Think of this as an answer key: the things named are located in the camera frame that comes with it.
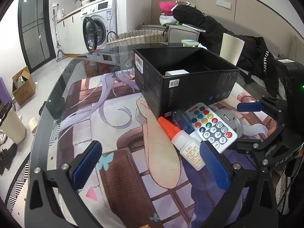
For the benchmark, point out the grey storage box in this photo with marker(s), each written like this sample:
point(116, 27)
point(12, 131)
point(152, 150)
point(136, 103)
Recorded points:
point(176, 33)

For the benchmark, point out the cardboard box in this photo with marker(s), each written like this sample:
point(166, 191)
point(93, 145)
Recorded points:
point(23, 86)

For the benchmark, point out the beige slipper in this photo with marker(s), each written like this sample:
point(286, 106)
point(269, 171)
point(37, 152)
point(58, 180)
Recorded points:
point(33, 123)

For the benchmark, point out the cream white cup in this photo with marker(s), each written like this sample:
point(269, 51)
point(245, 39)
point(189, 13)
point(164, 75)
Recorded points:
point(231, 48)

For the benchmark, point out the woven wicker basket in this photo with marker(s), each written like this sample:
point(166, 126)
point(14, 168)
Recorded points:
point(135, 37)

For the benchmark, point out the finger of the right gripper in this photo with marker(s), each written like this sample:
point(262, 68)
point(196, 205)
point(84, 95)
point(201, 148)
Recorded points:
point(243, 144)
point(250, 107)

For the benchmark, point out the black jacket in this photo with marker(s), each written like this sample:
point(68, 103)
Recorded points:
point(249, 53)

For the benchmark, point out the white remote colourful buttons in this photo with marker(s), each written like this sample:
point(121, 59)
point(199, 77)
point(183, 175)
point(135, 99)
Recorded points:
point(210, 127)

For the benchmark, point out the anime desk mat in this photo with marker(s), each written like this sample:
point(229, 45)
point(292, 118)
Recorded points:
point(140, 179)

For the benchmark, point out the glue bottle orange cap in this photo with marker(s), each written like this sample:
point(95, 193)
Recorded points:
point(189, 147)

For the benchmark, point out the white small box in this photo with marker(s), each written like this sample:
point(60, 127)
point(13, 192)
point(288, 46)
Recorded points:
point(175, 72)

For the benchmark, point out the black shoe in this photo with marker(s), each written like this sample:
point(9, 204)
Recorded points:
point(7, 156)

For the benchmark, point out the cream trash bin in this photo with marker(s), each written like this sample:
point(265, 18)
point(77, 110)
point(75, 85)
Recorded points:
point(11, 125)

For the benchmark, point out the white washing machine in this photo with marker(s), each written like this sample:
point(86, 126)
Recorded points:
point(98, 24)

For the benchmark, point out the black organizer box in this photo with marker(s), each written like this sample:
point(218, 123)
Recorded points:
point(210, 78)

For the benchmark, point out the pink plush item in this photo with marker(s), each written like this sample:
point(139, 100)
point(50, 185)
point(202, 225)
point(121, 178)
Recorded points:
point(166, 7)

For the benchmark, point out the black framed glass door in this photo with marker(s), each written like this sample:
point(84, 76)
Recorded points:
point(35, 33)

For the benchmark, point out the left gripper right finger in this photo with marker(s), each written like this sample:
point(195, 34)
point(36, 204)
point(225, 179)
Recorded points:
point(231, 180)

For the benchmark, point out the green sponge pack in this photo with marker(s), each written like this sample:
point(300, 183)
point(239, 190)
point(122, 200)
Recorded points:
point(189, 43)

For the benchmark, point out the purple rolled mat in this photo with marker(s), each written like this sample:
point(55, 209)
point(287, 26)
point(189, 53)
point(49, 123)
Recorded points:
point(4, 94)

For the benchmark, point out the white wall switch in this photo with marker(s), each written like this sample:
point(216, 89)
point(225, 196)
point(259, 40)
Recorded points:
point(224, 4)

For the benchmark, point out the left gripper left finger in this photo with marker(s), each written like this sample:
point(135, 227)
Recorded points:
point(73, 178)

